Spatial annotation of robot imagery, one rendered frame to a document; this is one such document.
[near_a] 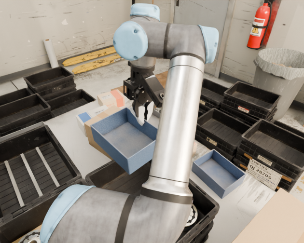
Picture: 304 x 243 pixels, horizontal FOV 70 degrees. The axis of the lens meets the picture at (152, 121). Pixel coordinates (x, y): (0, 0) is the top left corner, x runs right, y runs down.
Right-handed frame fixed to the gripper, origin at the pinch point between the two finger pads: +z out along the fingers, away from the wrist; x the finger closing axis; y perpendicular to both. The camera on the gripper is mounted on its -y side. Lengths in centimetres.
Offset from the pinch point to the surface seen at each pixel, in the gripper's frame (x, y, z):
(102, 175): 13.2, 8.0, 24.4
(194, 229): 4.1, -30.2, 20.1
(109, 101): -27, 68, 33
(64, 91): -28, 158, 65
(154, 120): -43, 38, 39
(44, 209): 35.6, 8.7, 26.7
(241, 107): -126, 19, 48
